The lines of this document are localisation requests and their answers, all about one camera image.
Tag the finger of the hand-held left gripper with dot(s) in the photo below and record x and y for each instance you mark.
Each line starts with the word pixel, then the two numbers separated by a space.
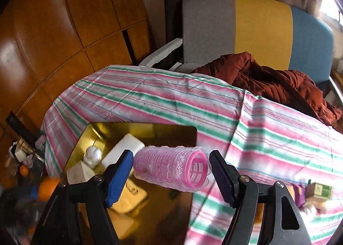
pixel 33 192

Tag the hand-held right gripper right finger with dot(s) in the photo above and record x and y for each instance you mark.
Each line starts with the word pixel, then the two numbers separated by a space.
pixel 222 178

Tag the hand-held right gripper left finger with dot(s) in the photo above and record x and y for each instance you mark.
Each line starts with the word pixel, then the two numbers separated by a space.
pixel 119 178

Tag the orange tangerine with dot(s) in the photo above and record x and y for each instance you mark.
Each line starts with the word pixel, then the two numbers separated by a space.
pixel 48 187

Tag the yellow sponge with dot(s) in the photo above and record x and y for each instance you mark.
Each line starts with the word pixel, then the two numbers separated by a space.
pixel 132 194

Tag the white foam block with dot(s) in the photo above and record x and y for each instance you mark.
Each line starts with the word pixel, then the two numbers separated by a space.
pixel 126 144

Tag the white cotton ball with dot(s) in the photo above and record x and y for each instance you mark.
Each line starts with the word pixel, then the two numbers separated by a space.
pixel 92 155

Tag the small white box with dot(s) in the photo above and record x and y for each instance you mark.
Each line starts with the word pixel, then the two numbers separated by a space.
pixel 77 172

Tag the pink hair roller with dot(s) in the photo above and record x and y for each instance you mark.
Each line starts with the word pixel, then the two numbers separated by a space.
pixel 166 166

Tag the gold tin box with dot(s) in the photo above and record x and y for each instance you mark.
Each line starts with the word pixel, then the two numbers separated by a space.
pixel 166 202

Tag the purple item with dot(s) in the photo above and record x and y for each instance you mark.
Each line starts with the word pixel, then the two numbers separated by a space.
pixel 300 194

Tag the small green label box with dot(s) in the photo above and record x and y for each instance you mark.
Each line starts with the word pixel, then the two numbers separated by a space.
pixel 320 190

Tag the small orange fruit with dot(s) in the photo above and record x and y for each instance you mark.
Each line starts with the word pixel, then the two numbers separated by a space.
pixel 24 171

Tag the brass coloured bottle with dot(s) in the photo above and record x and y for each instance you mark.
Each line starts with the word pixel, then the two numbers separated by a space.
pixel 24 147

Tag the striped pink green cloth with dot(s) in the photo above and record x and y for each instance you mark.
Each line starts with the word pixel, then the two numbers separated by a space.
pixel 268 140

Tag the black bar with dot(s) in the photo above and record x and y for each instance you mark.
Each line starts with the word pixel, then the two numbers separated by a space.
pixel 21 127

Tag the rust brown jacket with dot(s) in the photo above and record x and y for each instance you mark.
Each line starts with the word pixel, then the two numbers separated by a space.
pixel 281 84

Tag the grey yellow blue chair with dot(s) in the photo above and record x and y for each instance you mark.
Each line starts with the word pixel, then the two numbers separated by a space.
pixel 262 28

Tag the window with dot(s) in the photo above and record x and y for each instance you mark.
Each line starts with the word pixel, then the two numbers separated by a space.
pixel 331 4

